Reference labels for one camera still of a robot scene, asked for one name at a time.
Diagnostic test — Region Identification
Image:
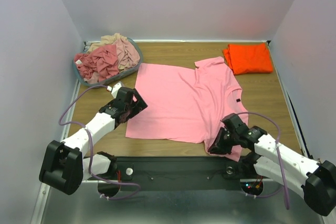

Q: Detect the light pink t shirt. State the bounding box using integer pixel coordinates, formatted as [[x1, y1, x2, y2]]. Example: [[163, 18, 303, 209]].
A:
[[125, 57, 248, 150]]

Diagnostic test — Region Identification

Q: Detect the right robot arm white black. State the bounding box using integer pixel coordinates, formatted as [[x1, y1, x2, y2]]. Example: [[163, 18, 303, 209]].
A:
[[208, 113, 335, 216]]

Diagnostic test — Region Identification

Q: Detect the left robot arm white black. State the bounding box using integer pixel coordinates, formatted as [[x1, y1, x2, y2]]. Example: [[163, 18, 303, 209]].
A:
[[39, 84, 147, 195]]

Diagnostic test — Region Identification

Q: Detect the dark pink crumpled shirt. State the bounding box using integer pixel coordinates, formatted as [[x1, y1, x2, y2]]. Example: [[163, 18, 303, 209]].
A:
[[73, 45, 119, 84]]

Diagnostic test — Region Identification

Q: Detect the pale pink crumpled shirt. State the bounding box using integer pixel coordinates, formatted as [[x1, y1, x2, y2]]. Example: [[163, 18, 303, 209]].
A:
[[113, 38, 140, 72]]

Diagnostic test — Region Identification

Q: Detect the grey laundry basket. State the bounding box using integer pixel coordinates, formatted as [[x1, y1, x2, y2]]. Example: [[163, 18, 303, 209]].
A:
[[72, 34, 143, 87]]

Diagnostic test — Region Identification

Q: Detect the beige crumpled shirt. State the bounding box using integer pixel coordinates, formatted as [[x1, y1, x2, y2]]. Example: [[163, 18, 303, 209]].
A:
[[87, 33, 128, 53]]

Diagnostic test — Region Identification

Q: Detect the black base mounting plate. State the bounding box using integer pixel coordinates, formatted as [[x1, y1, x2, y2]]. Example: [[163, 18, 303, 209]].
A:
[[86, 155, 274, 192]]

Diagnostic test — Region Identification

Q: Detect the folded orange t shirt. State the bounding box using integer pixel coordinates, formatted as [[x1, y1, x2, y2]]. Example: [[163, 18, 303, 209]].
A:
[[223, 42, 273, 75]]

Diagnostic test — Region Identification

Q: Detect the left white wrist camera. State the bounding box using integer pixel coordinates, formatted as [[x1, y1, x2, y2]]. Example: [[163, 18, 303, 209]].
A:
[[107, 81, 124, 98]]

